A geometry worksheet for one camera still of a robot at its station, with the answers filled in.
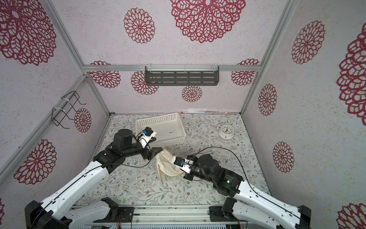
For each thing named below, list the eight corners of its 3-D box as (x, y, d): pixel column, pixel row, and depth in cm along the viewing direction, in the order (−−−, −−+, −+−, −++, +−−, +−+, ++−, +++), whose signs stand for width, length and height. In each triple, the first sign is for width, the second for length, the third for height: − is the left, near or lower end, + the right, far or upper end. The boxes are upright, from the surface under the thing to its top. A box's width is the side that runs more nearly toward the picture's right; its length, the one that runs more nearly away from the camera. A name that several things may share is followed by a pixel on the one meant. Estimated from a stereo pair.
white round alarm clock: (219, 140, 106) (220, 136, 103) (216, 128, 114) (218, 124, 110) (233, 140, 106) (235, 136, 103) (230, 128, 114) (232, 124, 110)
